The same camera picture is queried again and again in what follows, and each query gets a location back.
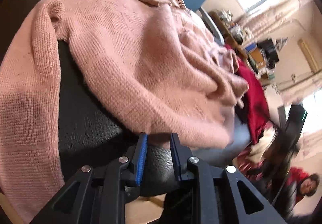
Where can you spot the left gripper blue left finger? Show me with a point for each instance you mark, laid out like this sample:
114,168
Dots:
96,195

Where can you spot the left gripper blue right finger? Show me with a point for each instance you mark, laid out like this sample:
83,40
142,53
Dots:
220,195

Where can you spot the pink knit sweater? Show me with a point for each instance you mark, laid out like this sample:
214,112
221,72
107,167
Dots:
152,63

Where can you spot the person in red jacket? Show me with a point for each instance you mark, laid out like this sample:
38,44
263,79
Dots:
291,189

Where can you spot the red garment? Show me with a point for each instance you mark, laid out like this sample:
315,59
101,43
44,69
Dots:
252,119

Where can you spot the black monitor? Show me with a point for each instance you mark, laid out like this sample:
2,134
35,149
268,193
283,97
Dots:
270,52

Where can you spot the middle patterned curtain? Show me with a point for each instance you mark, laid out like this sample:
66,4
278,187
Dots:
270,15

